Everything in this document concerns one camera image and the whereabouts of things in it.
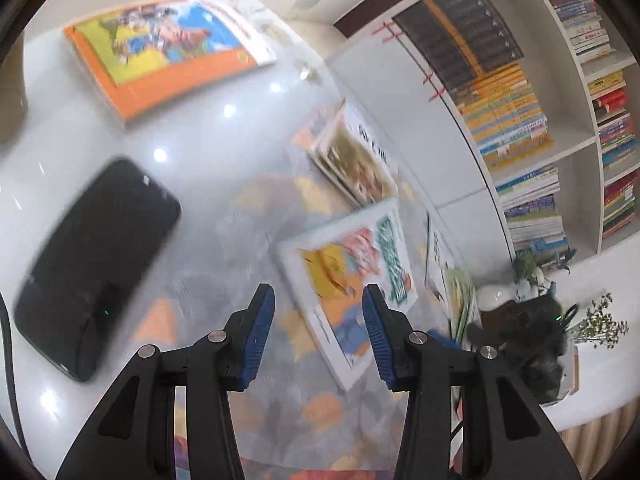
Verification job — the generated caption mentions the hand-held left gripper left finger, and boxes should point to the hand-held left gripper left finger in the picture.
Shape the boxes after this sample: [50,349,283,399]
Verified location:
[55,283,277,480]

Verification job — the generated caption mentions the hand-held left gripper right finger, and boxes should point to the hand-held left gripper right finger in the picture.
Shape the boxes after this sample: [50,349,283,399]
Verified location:
[361,283,582,480]

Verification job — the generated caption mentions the white cartoon cover book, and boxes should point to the white cartoon cover book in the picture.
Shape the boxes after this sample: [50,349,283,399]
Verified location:
[276,197,420,393]

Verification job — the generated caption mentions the light green landscape book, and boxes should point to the light green landscape book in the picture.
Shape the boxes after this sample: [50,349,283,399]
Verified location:
[442,267,482,348]

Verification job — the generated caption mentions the stack of picture books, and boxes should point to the stack of picture books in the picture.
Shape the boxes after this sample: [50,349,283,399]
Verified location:
[292,99,401,209]

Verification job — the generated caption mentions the white forest picture book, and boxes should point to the white forest picture book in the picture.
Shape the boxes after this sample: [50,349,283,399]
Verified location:
[312,107,401,206]

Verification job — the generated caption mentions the row of blue white books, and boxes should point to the row of blue white books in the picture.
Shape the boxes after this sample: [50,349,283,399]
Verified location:
[495,165,569,261]

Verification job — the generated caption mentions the row of red yellow books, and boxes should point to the row of red yellow books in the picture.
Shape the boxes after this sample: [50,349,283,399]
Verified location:
[602,172,640,238]

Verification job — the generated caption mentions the row of mixed colourful books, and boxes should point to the row of mixed colourful books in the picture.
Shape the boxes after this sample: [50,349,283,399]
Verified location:
[597,112,640,171]
[587,70,628,124]

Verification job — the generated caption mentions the row of yellow orange books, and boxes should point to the row of yellow orange books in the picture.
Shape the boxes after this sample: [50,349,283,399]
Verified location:
[455,62,553,171]

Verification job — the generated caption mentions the row of dark brown books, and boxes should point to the row of dark brown books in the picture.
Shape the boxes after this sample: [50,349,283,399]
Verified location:
[392,0,523,96]

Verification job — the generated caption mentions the row of pastel thin books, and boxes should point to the row of pastel thin books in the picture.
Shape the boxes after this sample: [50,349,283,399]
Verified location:
[520,0,613,63]

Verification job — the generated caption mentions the dried flower bunch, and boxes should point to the dried flower bunch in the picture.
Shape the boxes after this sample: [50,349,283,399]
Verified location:
[570,292,630,352]

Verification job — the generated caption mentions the blue artificial flowers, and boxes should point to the blue artificial flowers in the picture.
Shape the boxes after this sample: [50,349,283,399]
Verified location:
[510,248,573,301]

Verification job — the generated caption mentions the grey ginkgo leaf table mat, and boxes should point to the grey ginkgo leaf table mat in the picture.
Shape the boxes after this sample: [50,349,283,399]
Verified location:
[130,170,481,480]

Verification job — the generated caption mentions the white thin book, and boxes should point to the white thin book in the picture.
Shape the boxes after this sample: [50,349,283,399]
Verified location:
[424,214,458,303]

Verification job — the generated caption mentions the wooden slatted panel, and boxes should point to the wooden slatted panel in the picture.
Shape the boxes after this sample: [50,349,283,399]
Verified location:
[557,395,640,480]

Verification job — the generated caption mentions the black smartphone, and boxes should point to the black smartphone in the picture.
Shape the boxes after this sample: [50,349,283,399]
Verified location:
[13,157,182,383]

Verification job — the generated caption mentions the white bookshelf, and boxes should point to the white bookshelf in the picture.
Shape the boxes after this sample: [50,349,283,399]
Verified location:
[325,0,640,266]

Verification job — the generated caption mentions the red ribbon decoration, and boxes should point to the red ribbon decoration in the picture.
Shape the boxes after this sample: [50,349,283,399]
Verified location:
[420,70,447,104]

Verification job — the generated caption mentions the orange cartoon cover book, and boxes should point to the orange cartoon cover book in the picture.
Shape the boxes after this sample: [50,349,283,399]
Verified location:
[62,0,278,128]

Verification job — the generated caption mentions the brown door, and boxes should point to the brown door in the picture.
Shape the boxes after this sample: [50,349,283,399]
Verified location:
[334,0,437,38]

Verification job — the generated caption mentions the black cable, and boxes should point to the black cable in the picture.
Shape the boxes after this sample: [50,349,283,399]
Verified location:
[0,290,28,453]

